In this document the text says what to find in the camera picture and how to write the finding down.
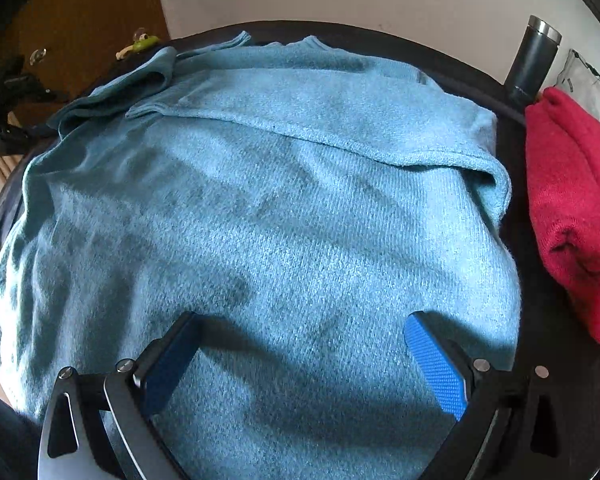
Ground light blue knit sweater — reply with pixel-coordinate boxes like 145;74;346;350
0;35;520;479

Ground brown wooden wardrobe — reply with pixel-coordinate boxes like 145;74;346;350
0;0;170;103

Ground red folded garment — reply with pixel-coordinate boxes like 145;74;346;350
524;88;600;345

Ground white plastic bag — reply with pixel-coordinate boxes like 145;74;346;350
555;49;600;122

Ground dark thermos bottle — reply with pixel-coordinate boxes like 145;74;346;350
504;15;562;110

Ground green toy keychain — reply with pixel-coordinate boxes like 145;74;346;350
116;28;160;61

